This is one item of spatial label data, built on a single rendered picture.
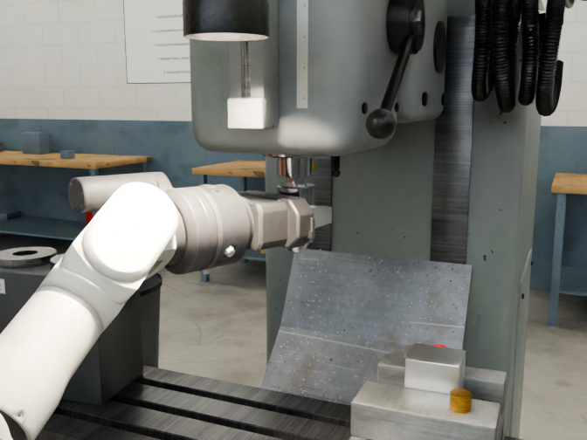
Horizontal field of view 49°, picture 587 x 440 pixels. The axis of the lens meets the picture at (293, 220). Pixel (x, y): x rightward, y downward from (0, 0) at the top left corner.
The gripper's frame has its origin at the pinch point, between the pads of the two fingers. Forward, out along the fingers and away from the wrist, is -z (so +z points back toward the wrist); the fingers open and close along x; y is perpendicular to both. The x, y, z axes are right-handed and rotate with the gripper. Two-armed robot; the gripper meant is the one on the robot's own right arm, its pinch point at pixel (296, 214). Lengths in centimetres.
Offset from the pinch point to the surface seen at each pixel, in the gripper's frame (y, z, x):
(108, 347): 21.7, 11.3, 26.7
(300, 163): -6.3, 1.5, -2.0
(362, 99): -13.5, 2.3, -11.7
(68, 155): 30, -190, 476
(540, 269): 101, -394, 148
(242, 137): -9.4, 9.3, -1.1
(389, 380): 20.2, -7.0, -9.5
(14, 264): 10.3, 19.3, 39.0
